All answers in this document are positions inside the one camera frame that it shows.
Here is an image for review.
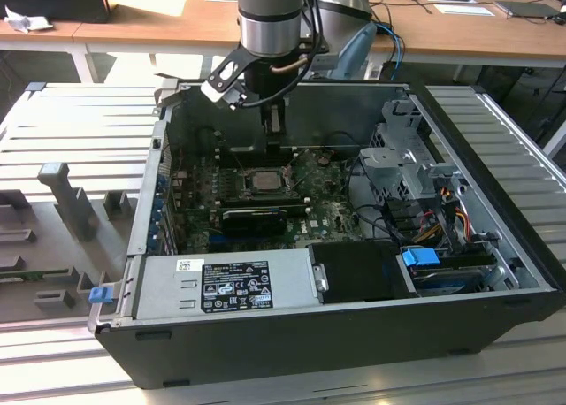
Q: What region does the metal socket cover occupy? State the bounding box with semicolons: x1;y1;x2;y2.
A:
285;149;322;191

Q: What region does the silver CPU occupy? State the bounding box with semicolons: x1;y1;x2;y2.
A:
245;170;284;192

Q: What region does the black RAM slot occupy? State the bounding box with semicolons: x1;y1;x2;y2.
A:
219;156;296;169
219;195;307;206
218;146;296;159
223;202;311;216

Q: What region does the CPU socket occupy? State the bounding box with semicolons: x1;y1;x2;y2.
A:
238;166;296;198

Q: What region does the black graphics card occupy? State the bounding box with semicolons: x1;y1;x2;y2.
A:
220;208;287;237

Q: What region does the green motherboard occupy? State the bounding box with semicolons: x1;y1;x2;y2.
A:
170;148;368;254

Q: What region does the grey metal disk bay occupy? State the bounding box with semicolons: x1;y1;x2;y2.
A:
356;98;446;205

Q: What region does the wooden desk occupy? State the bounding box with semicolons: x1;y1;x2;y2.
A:
0;0;566;69

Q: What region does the black plastic shroud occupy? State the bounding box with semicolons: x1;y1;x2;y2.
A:
306;241;419;303

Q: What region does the white paper sheet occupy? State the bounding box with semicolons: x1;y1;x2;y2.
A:
433;3;495;18

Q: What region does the silver power supply unit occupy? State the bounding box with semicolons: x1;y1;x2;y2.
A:
132;249;320;320

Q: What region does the grey parts rack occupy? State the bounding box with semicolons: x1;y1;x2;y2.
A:
0;161;139;318

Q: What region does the black box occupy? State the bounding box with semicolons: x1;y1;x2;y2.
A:
0;0;112;25

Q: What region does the blue disk carrier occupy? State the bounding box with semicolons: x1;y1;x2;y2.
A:
400;246;440;270

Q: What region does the crumpled white paper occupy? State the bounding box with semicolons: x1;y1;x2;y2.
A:
3;4;55;35

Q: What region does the hard disk drive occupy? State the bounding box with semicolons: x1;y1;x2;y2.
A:
407;264;488;297

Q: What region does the black open PC case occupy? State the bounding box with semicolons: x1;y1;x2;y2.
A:
88;80;566;391

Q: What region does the dark notebook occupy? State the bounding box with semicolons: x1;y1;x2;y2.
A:
493;0;562;20

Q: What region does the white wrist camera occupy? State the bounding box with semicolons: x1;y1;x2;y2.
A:
200;80;248;111

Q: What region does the black camera cable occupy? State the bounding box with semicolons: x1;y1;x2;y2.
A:
241;0;331;110

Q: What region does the blue cable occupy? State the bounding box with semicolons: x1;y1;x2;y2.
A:
374;21;407;66

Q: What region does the red yellow wire bundle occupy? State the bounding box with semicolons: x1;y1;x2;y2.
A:
454;203;471;243

